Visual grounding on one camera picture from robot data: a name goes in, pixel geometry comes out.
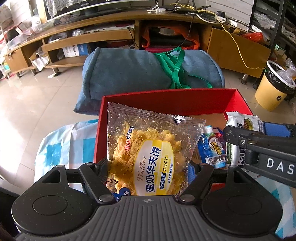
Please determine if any white green kaprons packet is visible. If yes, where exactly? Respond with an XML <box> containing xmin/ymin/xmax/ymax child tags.
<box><xmin>223</xmin><ymin>111</ymin><xmax>264</xmax><ymax>166</ymax></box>

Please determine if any blue coconut chips packet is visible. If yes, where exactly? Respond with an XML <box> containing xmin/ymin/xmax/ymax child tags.
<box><xmin>197</xmin><ymin>126</ymin><xmax>226</xmax><ymax>169</ymax></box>

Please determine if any yellow waffle snack packet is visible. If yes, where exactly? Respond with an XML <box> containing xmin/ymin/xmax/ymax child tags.
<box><xmin>106</xmin><ymin>102</ymin><xmax>206</xmax><ymax>199</ymax></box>

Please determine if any blue checkered tablecloth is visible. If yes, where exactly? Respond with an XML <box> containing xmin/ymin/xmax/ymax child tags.
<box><xmin>34</xmin><ymin>120</ymin><xmax>295</xmax><ymax>238</ymax></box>

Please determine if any yellow trash bin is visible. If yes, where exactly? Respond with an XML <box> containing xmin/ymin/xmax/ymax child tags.
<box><xmin>255</xmin><ymin>60</ymin><xmax>295</xmax><ymax>111</ymax></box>

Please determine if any red cardboard box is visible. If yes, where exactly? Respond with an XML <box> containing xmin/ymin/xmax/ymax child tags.
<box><xmin>94</xmin><ymin>88</ymin><xmax>251</xmax><ymax>164</ymax></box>

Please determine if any rolled blue cushion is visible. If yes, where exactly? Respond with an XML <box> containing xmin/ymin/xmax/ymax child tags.
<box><xmin>74</xmin><ymin>47</ymin><xmax>225</xmax><ymax>115</ymax></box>

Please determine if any red plastic bag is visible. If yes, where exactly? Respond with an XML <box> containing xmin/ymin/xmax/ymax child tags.
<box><xmin>241</xmin><ymin>32</ymin><xmax>264</xmax><ymax>44</ymax></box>

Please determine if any white blue box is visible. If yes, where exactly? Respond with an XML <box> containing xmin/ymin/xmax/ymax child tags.
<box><xmin>62</xmin><ymin>44</ymin><xmax>90</xmax><ymax>58</ymax></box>

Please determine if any wooden TV cabinet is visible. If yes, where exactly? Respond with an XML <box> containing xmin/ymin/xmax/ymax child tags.
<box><xmin>4</xmin><ymin>11</ymin><xmax>271</xmax><ymax>78</ymax></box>

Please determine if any black metal shelf rack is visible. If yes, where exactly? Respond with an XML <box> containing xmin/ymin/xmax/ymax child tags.
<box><xmin>250</xmin><ymin>0</ymin><xmax>295</xmax><ymax>61</ymax></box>

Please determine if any orange bag in cabinet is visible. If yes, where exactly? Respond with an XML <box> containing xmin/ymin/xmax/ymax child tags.
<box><xmin>141</xmin><ymin>24</ymin><xmax>200</xmax><ymax>50</ymax></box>

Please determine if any flat screen television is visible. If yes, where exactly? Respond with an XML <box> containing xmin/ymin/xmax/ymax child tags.
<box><xmin>43</xmin><ymin>1</ymin><xmax>156</xmax><ymax>21</ymax></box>

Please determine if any white lace cover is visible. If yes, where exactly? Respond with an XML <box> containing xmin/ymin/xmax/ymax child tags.
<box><xmin>45</xmin><ymin>0</ymin><xmax>82</xmax><ymax>18</ymax></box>

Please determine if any green ribbon strap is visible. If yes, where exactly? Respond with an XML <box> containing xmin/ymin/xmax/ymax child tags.
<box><xmin>153</xmin><ymin>47</ymin><xmax>213</xmax><ymax>90</ymax></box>

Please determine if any yellow cable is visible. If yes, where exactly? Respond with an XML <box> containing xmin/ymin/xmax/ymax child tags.
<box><xmin>171</xmin><ymin>2</ymin><xmax>265</xmax><ymax>70</ymax></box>

